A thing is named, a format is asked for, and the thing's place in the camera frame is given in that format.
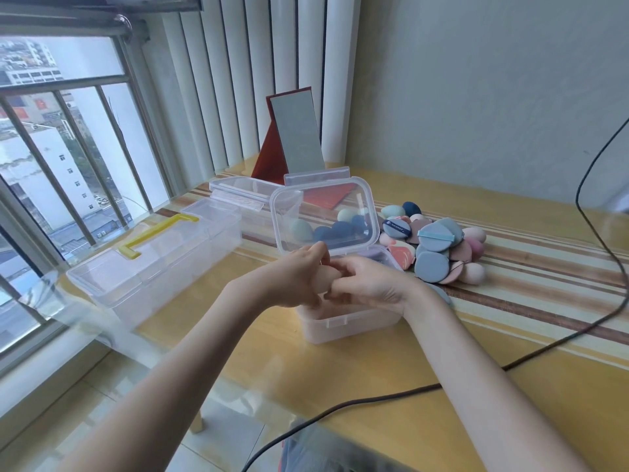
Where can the pile of makeup puffs and sponges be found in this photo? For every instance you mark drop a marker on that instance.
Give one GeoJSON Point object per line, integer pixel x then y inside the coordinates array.
{"type": "Point", "coordinates": [432, 250]}

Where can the person's right forearm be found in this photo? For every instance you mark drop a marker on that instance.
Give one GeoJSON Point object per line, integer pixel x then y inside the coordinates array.
{"type": "Point", "coordinates": [481, 388]}

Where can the striped table runner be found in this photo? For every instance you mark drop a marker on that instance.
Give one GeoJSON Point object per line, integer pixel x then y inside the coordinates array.
{"type": "Point", "coordinates": [540, 289]}

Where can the wooden table leg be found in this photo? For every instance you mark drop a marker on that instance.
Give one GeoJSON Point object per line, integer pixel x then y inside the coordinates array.
{"type": "Point", "coordinates": [197, 421]}

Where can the person's left fingers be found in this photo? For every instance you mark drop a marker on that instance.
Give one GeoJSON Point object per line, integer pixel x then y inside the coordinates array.
{"type": "Point", "coordinates": [317, 253]}

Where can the clear plastic storage box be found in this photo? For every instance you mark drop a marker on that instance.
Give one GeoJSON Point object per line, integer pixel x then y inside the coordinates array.
{"type": "Point", "coordinates": [236, 191]}

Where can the person's left hand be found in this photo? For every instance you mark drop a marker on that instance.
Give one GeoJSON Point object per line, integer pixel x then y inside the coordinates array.
{"type": "Point", "coordinates": [287, 277]}

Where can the grey roller blind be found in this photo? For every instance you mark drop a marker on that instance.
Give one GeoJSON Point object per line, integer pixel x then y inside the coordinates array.
{"type": "Point", "coordinates": [59, 23]}

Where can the red standing mirror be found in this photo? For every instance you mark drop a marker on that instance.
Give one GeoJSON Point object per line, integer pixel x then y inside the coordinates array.
{"type": "Point", "coordinates": [295, 127]}

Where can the metal window railing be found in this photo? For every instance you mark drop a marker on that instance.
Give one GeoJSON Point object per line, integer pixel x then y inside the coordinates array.
{"type": "Point", "coordinates": [49, 157]}

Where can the person's left forearm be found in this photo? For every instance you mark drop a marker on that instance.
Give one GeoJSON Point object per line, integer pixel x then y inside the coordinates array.
{"type": "Point", "coordinates": [172, 388]}

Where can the person's right hand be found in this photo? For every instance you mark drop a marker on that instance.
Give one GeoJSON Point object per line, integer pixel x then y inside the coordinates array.
{"type": "Point", "coordinates": [378, 287]}

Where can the person's right fingers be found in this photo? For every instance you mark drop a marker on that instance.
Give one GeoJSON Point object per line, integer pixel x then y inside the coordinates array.
{"type": "Point", "coordinates": [346, 277]}

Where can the grey clothing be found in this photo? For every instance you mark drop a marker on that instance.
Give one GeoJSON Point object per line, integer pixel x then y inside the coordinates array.
{"type": "Point", "coordinates": [334, 454]}

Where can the beige makeup sponge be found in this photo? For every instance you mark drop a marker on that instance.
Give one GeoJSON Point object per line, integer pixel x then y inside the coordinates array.
{"type": "Point", "coordinates": [325, 281]}

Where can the white vertical blinds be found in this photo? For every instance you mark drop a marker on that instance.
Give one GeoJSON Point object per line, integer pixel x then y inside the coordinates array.
{"type": "Point", "coordinates": [236, 68]}

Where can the clear plastic box with lid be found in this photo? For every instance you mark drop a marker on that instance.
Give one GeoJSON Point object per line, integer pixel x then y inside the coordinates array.
{"type": "Point", "coordinates": [319, 203]}

